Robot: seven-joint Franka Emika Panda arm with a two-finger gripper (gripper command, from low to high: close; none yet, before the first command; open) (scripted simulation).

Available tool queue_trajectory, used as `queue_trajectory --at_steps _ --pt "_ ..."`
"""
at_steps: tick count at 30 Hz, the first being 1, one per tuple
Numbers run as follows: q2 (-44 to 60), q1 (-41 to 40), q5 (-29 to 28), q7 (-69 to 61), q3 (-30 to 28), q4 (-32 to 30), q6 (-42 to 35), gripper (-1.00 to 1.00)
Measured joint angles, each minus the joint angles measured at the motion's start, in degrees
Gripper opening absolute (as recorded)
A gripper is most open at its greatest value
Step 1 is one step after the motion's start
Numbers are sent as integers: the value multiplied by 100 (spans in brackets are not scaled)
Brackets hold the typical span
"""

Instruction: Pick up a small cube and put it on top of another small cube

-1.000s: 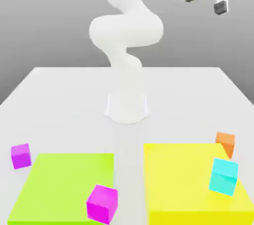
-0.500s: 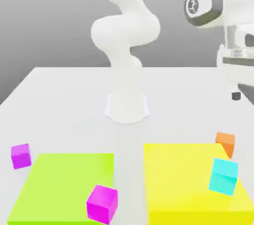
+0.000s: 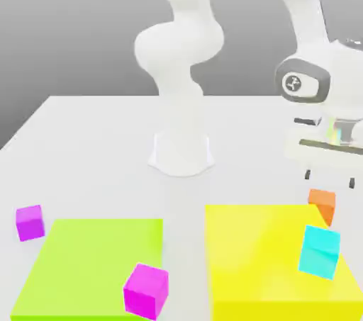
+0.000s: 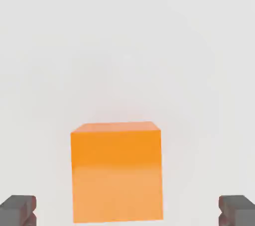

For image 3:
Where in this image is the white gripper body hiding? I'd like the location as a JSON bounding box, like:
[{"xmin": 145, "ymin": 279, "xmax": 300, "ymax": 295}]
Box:
[{"xmin": 284, "ymin": 131, "xmax": 363, "ymax": 172}]

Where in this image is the small orange cube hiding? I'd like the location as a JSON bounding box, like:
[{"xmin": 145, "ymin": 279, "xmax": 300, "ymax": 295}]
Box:
[{"xmin": 308, "ymin": 188, "xmax": 337, "ymax": 227}]

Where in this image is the small cyan cube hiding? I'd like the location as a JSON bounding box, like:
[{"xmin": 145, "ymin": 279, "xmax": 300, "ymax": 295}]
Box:
[{"xmin": 298, "ymin": 224, "xmax": 342, "ymax": 281}]

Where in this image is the small magenta cube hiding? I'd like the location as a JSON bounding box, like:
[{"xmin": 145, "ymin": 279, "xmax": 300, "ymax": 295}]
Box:
[{"xmin": 122, "ymin": 262, "xmax": 170, "ymax": 321}]

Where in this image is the small purple cube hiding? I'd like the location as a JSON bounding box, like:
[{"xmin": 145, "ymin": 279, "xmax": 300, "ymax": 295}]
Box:
[{"xmin": 15, "ymin": 204, "xmax": 46, "ymax": 242}]

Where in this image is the large yellow box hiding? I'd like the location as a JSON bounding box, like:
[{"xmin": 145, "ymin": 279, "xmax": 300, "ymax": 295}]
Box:
[{"xmin": 204, "ymin": 203, "xmax": 363, "ymax": 321}]

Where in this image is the large lime green box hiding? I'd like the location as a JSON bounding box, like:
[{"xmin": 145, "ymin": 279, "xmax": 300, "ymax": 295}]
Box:
[{"xmin": 9, "ymin": 218, "xmax": 164, "ymax": 321}]

